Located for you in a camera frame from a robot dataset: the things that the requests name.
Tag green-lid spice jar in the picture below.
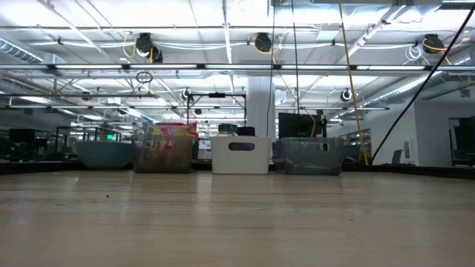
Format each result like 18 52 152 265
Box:
217 123 238 138

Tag white plastic bin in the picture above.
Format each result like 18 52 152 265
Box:
209 136 272 176

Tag black monitor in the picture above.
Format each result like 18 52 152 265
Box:
278 112 327 141

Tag gray plastic bin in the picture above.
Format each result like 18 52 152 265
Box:
131 132 198 174
272 136 344 177

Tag blue bowl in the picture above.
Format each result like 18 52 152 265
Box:
76 140 135 171

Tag white floor appliance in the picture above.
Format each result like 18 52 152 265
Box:
403 137 419 165

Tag dark background desks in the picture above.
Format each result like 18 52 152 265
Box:
0 128 75 162

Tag dark background furniture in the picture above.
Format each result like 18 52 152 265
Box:
448 116 475 168

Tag thin black hanging cable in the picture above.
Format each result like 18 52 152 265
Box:
291 0 300 116

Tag yellow cable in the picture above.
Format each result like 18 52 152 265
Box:
338 0 370 166

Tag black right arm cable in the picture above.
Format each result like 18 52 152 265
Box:
370 2 475 162

